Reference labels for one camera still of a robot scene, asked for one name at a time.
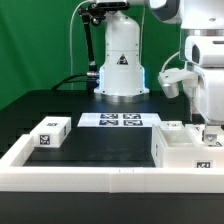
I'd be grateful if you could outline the black cable bundle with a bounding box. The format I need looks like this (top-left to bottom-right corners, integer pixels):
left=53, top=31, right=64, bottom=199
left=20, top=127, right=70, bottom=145
left=51, top=73, right=100, bottom=91

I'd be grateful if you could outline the white cabinet body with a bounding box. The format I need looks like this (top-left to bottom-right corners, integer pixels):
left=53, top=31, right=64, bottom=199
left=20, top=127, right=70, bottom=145
left=151, top=124, right=224, bottom=168

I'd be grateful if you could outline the white U-shaped fence frame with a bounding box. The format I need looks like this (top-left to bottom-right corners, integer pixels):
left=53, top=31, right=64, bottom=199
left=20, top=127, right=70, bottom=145
left=0, top=134, right=224, bottom=193

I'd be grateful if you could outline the small white box part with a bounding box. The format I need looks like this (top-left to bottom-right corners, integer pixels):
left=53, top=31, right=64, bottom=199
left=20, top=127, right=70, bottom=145
left=30, top=116, right=71, bottom=148

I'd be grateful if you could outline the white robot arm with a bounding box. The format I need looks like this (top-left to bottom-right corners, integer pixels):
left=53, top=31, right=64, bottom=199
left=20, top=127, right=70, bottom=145
left=95, top=0, right=224, bottom=145

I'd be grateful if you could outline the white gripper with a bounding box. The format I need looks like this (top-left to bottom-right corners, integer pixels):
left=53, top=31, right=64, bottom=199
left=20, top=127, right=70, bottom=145
left=184, top=36, right=224, bottom=144

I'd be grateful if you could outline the white cable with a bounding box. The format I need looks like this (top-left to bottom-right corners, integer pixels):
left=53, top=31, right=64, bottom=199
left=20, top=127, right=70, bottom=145
left=69, top=0, right=93, bottom=90

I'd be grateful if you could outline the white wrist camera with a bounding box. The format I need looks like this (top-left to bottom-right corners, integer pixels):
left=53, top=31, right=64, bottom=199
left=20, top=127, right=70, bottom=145
left=158, top=68, right=196, bottom=98

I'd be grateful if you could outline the white marker tag sheet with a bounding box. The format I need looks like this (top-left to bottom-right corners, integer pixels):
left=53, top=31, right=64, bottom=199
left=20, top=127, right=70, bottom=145
left=78, top=113, right=161, bottom=128

